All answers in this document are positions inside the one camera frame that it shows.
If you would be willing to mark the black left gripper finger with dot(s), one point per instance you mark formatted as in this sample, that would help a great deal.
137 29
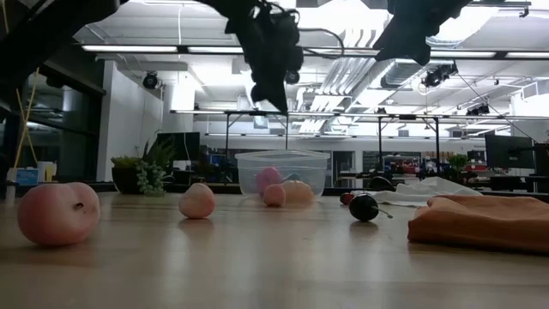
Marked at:
259 93
279 96

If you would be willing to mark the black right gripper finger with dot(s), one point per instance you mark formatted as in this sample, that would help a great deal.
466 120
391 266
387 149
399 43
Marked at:
412 49
412 28

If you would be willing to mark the green toy pepper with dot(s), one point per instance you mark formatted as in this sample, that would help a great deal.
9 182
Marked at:
293 176

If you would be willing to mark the red toy tomato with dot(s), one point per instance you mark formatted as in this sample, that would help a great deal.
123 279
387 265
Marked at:
268 177

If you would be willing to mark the pink toy peach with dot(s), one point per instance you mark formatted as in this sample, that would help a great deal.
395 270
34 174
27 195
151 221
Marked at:
58 213
197 200
274 195

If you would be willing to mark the dark red toy cherry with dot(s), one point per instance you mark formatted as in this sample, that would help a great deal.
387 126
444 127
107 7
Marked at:
346 198

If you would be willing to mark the black toy cherry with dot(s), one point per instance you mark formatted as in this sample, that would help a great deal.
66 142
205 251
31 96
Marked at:
363 207

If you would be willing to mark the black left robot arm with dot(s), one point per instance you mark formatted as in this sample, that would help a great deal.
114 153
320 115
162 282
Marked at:
38 30

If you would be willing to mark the clear plastic tupperware container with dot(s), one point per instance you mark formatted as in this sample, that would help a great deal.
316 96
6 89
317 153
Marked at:
253 165

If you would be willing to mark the ceiling light strip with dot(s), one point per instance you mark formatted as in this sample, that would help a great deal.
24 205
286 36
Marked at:
128 48
463 54
527 55
212 50

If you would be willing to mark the black computer monitor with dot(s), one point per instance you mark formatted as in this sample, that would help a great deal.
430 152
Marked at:
509 151
178 146

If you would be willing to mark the orange toy mandarin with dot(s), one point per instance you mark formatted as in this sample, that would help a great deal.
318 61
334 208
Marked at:
299 192

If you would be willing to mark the green background plant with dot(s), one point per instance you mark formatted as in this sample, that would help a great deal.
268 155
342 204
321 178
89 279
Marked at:
458 162

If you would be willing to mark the white folded cloth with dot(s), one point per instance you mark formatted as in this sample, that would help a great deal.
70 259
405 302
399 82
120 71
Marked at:
420 191

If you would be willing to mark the succulent plant in dark pot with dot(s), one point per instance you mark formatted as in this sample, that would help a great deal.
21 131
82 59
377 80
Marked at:
126 180

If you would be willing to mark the orange folded cloth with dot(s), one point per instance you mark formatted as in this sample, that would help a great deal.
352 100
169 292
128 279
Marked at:
480 223

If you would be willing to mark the blue box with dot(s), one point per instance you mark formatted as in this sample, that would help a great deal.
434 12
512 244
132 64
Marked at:
27 176

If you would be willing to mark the black ceiling camera rig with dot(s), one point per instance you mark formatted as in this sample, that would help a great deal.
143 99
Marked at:
438 75
478 109

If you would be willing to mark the black wall spotlight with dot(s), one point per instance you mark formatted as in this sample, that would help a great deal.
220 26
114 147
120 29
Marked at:
150 80

